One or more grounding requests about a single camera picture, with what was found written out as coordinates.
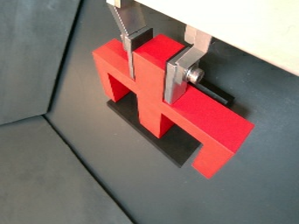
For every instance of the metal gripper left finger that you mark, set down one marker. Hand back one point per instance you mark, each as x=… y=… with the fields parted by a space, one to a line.
x=136 y=32

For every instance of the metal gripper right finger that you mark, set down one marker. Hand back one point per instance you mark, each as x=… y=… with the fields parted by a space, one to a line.
x=182 y=68

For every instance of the red E-shaped block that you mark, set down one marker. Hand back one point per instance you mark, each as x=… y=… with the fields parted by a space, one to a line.
x=218 y=127

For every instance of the black angle bracket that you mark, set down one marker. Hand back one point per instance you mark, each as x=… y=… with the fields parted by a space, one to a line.
x=177 y=144

